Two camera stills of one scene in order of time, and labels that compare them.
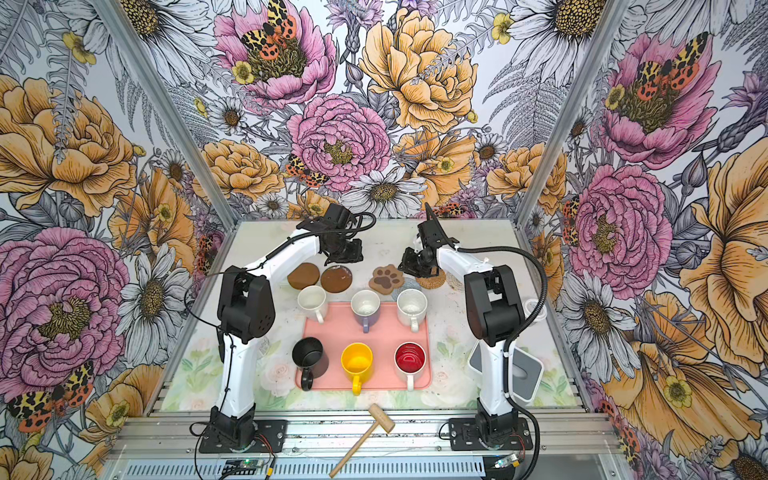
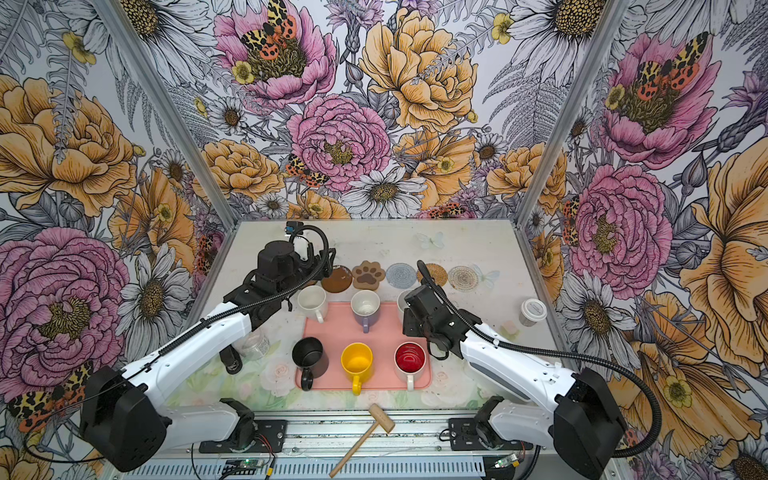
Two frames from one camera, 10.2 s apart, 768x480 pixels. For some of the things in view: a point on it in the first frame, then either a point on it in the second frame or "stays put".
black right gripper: [409, 267] -> [409, 324]
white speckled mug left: [312, 301] stays put
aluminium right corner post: [604, 33] stays put
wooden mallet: [381, 418] stays put
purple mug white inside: [365, 306] stays put
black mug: [306, 353] stays put
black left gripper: [354, 255] -> [321, 265]
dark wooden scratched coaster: [336, 279] stays put
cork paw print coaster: [386, 278] -> [368, 275]
